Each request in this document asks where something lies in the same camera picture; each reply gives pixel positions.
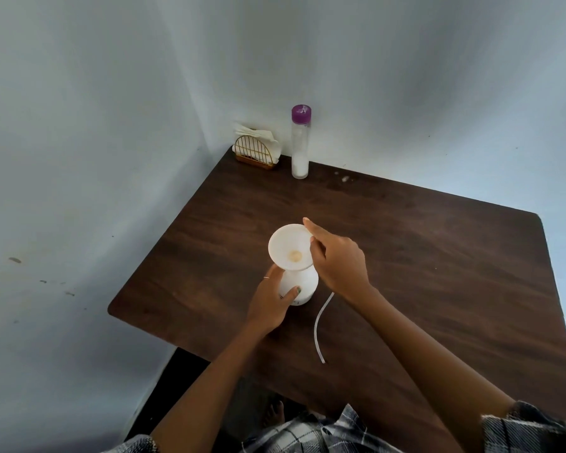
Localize person's left hand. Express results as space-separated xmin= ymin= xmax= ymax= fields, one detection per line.
xmin=245 ymin=264 xmax=302 ymax=335

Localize person's right hand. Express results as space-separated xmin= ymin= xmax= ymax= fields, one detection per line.
xmin=302 ymin=217 xmax=374 ymax=307

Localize white spray bottle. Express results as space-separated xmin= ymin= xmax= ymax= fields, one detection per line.
xmin=277 ymin=264 xmax=319 ymax=307

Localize black spray trigger head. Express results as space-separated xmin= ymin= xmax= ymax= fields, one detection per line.
xmin=313 ymin=292 xmax=336 ymax=364

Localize white plastic funnel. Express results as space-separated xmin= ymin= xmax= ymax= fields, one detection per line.
xmin=267 ymin=223 xmax=315 ymax=272

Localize tall frosted clear bottle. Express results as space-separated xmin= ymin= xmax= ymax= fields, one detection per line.
xmin=291 ymin=120 xmax=311 ymax=181

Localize person's left forearm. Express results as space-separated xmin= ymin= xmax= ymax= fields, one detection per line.
xmin=150 ymin=320 xmax=274 ymax=453

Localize person's right forearm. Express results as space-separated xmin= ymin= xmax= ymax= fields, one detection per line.
xmin=353 ymin=287 xmax=518 ymax=453

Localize person's bare foot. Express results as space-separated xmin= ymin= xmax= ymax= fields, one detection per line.
xmin=263 ymin=400 xmax=286 ymax=428

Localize dark wooden table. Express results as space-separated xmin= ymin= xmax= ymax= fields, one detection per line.
xmin=107 ymin=148 xmax=566 ymax=453

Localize black white plaid shirt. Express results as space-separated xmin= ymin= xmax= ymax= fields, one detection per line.
xmin=101 ymin=401 xmax=566 ymax=453

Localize white paper napkins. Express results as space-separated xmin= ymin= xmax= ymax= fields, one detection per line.
xmin=231 ymin=123 xmax=283 ymax=164

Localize gold wire napkin holder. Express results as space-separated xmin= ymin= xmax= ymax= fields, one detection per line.
xmin=233 ymin=135 xmax=277 ymax=171

